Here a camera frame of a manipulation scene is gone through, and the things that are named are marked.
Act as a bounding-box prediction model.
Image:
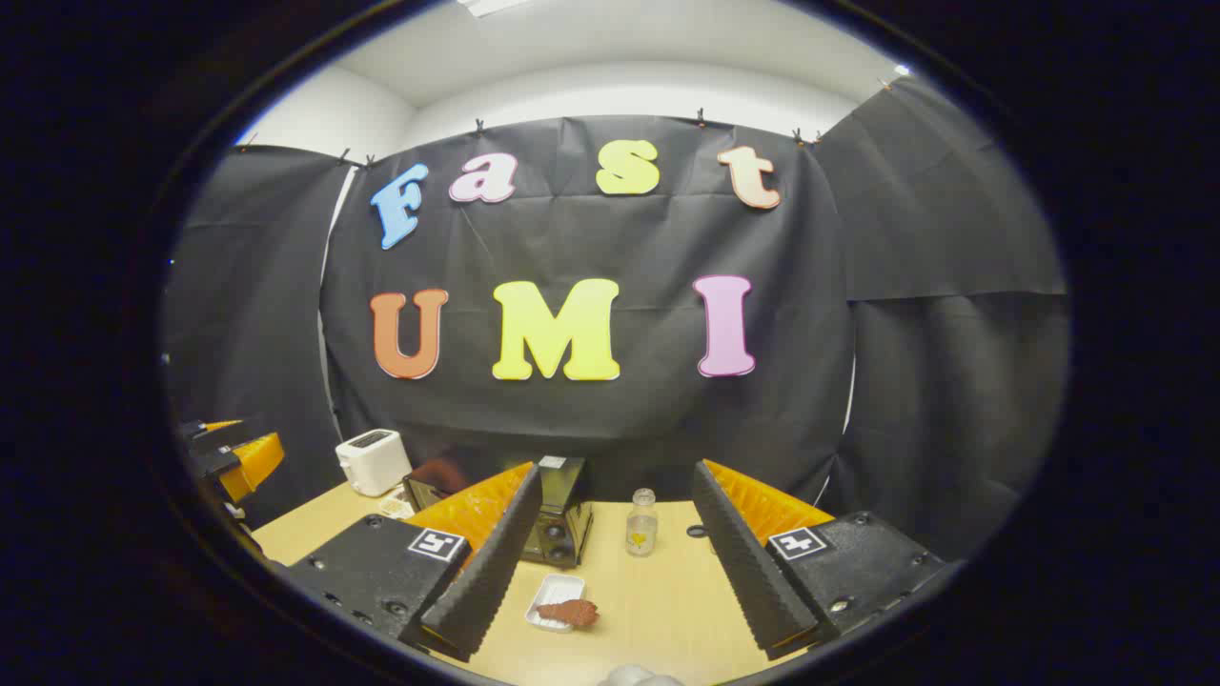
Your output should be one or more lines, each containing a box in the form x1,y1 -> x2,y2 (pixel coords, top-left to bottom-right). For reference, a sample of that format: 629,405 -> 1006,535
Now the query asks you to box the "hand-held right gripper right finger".
690,458 -> 949,661

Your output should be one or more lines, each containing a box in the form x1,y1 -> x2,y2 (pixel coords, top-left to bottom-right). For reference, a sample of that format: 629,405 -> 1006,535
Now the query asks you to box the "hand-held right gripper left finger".
281,461 -> 546,663

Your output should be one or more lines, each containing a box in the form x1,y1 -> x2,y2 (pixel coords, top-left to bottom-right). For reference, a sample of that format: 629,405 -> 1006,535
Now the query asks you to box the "red meat piece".
536,599 -> 600,630

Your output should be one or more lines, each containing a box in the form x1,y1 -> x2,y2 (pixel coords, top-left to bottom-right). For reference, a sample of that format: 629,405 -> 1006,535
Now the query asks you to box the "black electric oven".
402,455 -> 594,570

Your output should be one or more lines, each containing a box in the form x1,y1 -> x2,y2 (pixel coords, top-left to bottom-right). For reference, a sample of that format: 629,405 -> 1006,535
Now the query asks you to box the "white rectangular plastic tray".
524,573 -> 587,634

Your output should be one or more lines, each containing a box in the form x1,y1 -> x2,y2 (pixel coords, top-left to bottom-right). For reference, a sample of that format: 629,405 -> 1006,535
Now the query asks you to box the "clear bottle with yellow label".
626,488 -> 660,557

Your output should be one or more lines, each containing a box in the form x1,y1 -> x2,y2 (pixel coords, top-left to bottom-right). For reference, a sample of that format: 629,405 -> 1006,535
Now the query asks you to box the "white toaster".
335,429 -> 413,497

